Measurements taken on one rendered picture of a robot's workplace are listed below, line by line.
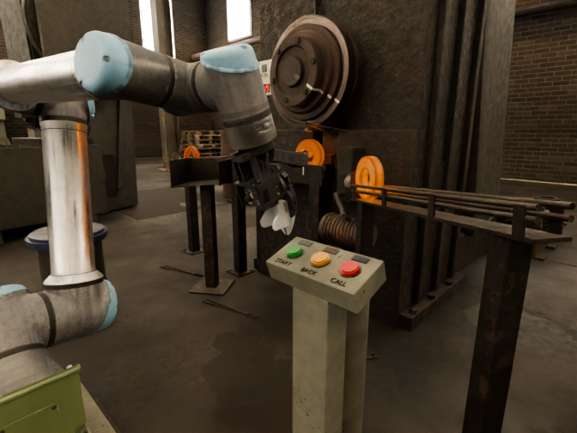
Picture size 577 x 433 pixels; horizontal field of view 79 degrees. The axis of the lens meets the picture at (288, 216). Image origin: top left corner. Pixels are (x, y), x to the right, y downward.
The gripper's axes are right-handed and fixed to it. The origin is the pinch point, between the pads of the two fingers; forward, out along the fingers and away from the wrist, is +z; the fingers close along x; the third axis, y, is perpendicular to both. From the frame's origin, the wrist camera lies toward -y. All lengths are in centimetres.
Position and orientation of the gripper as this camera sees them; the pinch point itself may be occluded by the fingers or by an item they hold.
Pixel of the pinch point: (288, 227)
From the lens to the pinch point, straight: 76.4
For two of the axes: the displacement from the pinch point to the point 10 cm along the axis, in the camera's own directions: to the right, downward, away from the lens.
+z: 2.4, 8.6, 4.5
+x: 7.1, 1.6, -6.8
